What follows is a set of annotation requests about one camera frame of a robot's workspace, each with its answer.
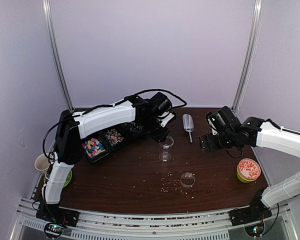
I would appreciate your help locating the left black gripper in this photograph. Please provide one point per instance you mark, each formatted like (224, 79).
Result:
(159, 138)

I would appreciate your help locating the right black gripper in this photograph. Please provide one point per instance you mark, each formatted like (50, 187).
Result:
(212, 146)

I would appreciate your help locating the clear plastic jar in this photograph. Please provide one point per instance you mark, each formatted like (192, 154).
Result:
(165, 153)

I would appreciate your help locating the metal scoop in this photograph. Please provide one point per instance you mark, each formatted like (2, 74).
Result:
(188, 125)

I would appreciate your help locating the black three-compartment candy bin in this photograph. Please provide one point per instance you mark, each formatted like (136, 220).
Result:
(107, 141)

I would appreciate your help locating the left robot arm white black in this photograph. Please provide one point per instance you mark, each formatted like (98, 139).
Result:
(152, 114)

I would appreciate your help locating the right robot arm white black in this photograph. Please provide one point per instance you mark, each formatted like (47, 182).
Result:
(228, 132)

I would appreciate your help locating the clear plastic jar lid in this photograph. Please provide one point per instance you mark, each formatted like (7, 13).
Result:
(187, 179)

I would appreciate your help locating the green tin orange patterned lid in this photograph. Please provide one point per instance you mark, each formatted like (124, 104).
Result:
(248, 170)

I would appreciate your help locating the green saucer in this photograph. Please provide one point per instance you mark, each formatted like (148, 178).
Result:
(67, 181)

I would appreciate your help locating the beige ceramic mug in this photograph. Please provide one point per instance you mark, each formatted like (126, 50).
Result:
(42, 164)

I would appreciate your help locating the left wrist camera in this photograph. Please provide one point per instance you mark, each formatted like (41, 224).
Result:
(167, 118)

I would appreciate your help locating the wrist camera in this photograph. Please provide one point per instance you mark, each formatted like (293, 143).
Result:
(213, 129)
(167, 118)

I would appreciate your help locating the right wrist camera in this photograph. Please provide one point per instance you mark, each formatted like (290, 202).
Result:
(213, 129)

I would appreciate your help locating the right aluminium frame post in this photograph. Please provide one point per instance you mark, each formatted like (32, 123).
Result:
(250, 51)

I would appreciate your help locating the aluminium frame post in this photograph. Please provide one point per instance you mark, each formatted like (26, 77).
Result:
(56, 57)
(250, 51)

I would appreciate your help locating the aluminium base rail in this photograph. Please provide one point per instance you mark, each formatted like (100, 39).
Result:
(208, 225)

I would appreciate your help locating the left aluminium frame post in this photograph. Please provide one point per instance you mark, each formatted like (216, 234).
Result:
(56, 57)

